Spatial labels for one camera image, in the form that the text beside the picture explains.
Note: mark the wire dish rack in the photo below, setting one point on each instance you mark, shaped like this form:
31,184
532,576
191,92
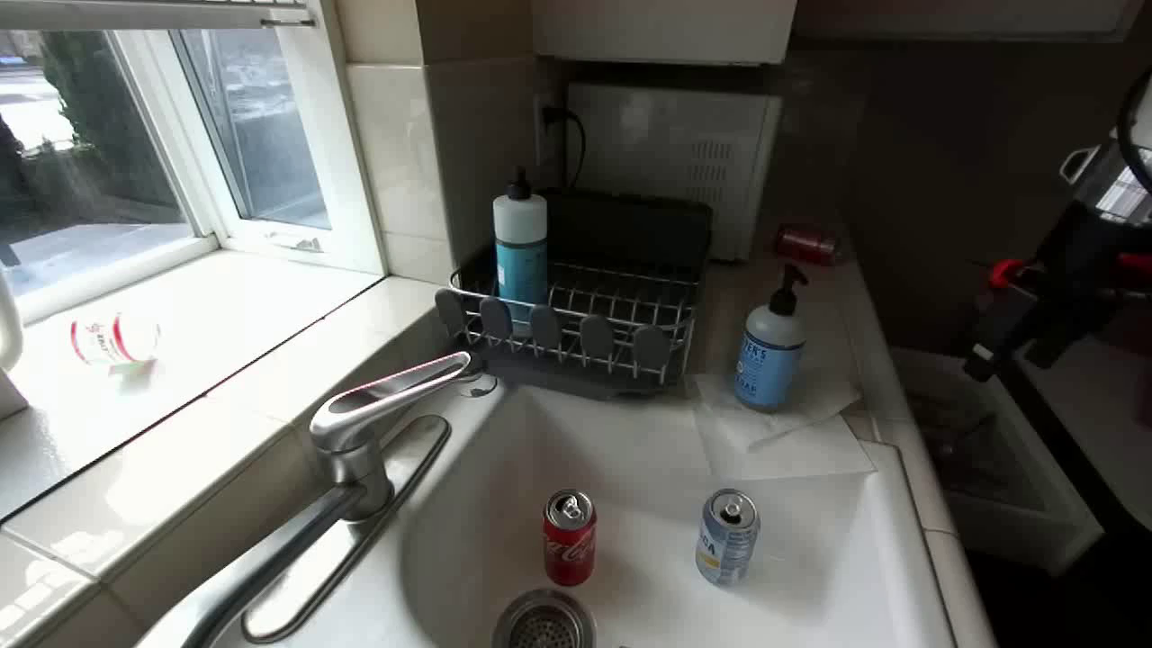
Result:
619,295

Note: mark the clear plastic bin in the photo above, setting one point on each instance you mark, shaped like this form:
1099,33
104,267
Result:
1002,483

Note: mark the chrome sink faucet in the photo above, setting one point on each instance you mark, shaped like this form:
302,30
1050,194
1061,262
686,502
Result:
377,464

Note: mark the sink drain strainer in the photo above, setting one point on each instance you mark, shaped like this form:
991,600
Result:
546,619

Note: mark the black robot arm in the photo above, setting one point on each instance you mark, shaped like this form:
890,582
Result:
1090,262

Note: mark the red soda can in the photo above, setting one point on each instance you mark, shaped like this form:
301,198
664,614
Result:
570,532

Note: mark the white window frame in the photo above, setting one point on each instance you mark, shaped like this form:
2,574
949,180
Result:
144,134

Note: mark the white and blue squeeze bottle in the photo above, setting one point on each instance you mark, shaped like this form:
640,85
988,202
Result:
521,241

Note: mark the clear cup with red stripes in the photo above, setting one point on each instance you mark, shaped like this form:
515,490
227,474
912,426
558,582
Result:
113,338

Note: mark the red can on counter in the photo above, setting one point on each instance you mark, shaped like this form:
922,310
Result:
806,246

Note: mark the white kitchen sink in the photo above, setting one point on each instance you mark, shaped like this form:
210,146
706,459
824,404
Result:
836,564

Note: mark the blue and white soda can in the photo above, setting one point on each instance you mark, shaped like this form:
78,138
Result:
727,538

